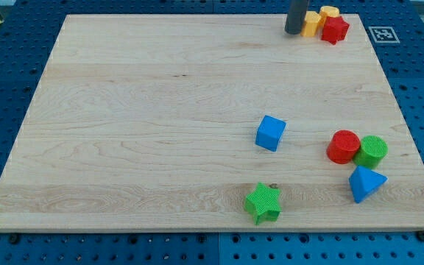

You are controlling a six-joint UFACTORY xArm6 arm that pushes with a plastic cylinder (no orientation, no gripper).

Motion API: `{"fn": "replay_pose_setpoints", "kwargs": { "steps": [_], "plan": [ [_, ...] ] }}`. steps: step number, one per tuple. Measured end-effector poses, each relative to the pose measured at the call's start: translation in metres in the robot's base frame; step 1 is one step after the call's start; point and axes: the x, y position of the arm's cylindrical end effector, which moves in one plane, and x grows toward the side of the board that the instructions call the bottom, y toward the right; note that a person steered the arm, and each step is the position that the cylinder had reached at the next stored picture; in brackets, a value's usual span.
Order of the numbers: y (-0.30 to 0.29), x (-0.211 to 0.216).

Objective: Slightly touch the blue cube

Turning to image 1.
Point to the yellow hexagonal block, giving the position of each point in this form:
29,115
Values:
310,24

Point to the blue triangular prism block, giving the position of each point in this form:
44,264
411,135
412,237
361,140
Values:
364,182

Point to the red cylinder block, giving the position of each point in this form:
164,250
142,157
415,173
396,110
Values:
343,146

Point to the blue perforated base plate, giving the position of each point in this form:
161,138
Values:
26,39

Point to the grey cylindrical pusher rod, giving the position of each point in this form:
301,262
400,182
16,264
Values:
296,16

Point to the light wooden board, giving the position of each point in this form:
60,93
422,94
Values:
147,123

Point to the yellow cylinder block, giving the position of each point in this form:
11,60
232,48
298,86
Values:
327,11

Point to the white fiducial marker tag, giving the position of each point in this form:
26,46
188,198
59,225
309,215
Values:
383,34

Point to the red star block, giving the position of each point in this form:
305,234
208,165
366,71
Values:
334,29

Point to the green cylinder block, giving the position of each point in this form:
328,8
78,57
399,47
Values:
372,151

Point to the blue cube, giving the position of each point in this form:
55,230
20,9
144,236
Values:
269,133

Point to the green star block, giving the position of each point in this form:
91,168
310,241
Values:
263,204

